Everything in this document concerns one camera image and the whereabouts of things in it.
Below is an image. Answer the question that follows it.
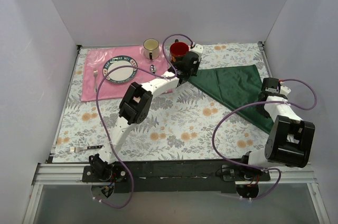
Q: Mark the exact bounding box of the pink placemat cloth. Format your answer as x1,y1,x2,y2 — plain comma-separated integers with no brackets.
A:
81,46,169,101

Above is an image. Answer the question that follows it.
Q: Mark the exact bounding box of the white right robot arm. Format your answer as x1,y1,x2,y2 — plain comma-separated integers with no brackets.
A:
239,78,315,181

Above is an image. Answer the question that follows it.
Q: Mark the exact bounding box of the floral tablecloth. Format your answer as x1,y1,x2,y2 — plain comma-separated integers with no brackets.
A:
53,48,268,163

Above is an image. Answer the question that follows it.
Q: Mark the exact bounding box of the cream enamel mug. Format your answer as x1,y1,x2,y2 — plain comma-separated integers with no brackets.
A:
143,39,159,60

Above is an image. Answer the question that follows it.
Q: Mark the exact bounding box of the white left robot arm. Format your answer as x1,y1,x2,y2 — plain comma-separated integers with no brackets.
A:
89,51,202,182

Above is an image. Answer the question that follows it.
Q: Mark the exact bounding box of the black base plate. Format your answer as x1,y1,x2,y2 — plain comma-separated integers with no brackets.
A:
82,160,270,193

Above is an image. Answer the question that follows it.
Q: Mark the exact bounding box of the dark green cloth napkin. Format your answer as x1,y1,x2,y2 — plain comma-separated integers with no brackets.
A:
187,64,274,135

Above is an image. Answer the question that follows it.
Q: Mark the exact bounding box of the silver spoon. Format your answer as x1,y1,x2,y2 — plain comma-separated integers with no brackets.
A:
150,64,156,74

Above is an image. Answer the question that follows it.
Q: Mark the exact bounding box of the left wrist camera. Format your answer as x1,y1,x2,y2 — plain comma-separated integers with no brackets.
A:
189,44,204,55

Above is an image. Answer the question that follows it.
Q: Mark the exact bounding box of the silver fork on placemat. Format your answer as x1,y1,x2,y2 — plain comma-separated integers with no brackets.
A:
93,69,98,93

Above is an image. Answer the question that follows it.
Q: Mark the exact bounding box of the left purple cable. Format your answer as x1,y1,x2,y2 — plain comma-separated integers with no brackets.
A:
91,33,198,209

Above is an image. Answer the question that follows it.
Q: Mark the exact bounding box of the black handled fork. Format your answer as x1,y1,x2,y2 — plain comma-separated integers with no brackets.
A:
68,145,103,153

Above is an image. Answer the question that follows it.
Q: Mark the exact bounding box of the dark mug red interior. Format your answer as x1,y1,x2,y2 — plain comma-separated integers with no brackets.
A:
170,39,189,64

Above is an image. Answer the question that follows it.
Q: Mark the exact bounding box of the aluminium frame rail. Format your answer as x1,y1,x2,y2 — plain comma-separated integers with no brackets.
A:
32,163,330,223

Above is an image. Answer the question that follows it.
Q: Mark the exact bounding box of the white plate green rim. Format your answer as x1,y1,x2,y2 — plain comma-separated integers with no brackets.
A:
102,55,138,84

